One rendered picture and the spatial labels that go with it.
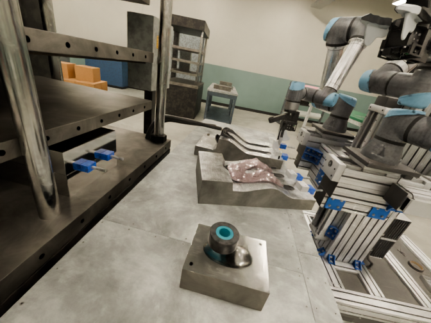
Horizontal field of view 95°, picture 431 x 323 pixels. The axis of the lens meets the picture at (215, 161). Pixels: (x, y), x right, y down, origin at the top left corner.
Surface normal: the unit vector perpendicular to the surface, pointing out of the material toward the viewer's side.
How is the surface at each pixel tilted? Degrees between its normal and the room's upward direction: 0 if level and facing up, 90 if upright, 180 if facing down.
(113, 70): 90
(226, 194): 90
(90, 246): 0
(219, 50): 90
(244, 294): 90
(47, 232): 0
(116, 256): 0
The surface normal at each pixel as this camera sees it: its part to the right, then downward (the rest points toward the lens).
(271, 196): 0.13, 0.45
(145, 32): -0.17, 0.40
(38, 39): 0.97, 0.23
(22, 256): 0.18, -0.89
